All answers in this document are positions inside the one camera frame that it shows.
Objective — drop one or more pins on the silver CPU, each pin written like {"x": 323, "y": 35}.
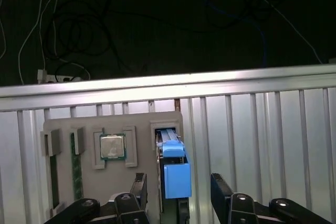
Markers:
{"x": 113, "y": 146}

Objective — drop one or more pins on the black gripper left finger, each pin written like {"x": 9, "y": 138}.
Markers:
{"x": 140, "y": 190}

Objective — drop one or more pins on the hard disk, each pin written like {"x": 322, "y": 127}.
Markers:
{"x": 177, "y": 179}

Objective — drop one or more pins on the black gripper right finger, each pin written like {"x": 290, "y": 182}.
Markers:
{"x": 220, "y": 195}

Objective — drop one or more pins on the white power strip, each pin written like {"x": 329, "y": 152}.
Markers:
{"x": 60, "y": 78}

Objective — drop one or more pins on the grey parts rack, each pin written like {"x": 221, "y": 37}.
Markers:
{"x": 86, "y": 121}

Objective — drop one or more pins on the green RAM stick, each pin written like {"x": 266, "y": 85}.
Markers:
{"x": 76, "y": 171}

